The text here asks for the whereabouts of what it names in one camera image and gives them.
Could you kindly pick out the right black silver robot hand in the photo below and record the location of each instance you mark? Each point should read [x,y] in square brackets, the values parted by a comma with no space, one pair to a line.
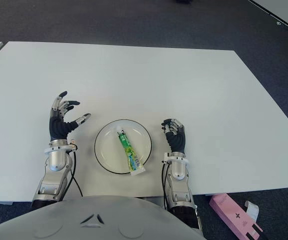
[176,141]

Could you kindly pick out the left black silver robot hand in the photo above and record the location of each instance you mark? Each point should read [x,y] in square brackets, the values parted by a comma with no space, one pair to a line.
[59,127]

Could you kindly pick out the green white toothpaste tube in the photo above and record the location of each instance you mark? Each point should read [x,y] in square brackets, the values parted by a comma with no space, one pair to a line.
[130,152]

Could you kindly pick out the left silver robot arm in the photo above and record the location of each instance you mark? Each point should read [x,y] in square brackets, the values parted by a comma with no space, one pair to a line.
[54,172]

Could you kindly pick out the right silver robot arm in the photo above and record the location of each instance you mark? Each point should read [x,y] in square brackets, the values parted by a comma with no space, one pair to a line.
[181,185]

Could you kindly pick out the white plate with black rim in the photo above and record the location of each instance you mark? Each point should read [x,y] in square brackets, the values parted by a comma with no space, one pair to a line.
[108,150]

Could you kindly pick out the pink cardboard box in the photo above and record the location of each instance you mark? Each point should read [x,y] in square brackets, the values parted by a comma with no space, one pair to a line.
[236,215]

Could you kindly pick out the grey robot torso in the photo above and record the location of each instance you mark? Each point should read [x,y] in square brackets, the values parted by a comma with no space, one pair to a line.
[84,220]

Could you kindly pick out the white paper slip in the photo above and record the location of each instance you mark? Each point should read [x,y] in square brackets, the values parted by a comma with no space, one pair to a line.
[252,208]

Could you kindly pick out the white neighbouring table with black edge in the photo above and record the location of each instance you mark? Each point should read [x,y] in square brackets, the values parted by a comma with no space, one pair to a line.
[283,10]

